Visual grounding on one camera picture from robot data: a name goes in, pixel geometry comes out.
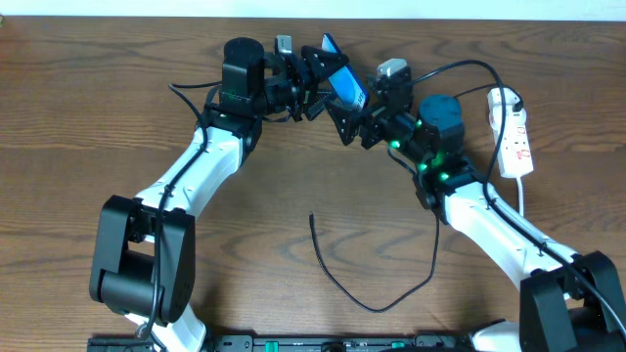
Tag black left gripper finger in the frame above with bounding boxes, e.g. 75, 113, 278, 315
303, 92, 337, 120
300, 46, 349, 81

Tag blue Galaxy smartphone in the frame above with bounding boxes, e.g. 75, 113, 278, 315
329, 64, 369, 110

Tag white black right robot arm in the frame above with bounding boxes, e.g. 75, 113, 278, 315
326, 68, 625, 351

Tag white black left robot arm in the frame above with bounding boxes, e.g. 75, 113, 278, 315
87, 35, 349, 351

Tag white USB charger adapter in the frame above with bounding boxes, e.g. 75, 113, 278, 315
487, 87, 526, 124

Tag white power strip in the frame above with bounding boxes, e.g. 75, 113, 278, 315
488, 111, 534, 178

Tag black USB charging cable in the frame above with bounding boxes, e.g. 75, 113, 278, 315
308, 82, 524, 314

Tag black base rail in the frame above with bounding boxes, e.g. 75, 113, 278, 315
86, 333, 474, 352

